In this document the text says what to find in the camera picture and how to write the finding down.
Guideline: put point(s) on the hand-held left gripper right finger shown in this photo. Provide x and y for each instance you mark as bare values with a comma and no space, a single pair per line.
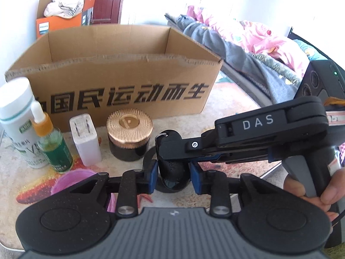
195,180

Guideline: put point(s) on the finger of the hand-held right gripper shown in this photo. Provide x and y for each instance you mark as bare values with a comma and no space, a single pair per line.
188,147

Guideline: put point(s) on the grey blanket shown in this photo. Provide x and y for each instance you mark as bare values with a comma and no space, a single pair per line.
242,59

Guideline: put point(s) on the cream cloth cap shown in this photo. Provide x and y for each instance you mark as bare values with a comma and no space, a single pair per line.
66,4

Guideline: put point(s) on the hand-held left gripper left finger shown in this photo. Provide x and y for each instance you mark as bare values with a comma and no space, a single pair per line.
152,178

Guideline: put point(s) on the white charger plug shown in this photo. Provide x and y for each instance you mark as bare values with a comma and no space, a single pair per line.
86,145

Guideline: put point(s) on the brown cardboard box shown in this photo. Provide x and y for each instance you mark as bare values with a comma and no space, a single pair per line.
134,72

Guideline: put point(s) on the pink printed blanket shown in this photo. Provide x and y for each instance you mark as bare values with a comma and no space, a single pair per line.
256,37

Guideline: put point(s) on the white plastic bottle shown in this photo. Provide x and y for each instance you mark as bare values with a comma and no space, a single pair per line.
16,108

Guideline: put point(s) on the dark red door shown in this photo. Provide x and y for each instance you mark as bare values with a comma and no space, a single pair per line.
107,2

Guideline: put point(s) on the dark bed frame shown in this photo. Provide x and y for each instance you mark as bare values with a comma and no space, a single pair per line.
294,35

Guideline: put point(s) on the gold lidded dark jar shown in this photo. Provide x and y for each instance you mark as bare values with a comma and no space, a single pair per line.
129,140

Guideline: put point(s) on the orange cardboard box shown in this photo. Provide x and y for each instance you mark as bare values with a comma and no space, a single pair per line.
67,23

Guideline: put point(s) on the green dropper bottle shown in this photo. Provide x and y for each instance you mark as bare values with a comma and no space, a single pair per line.
56,151

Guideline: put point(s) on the person's right hand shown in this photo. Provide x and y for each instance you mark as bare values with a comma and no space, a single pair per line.
296,191

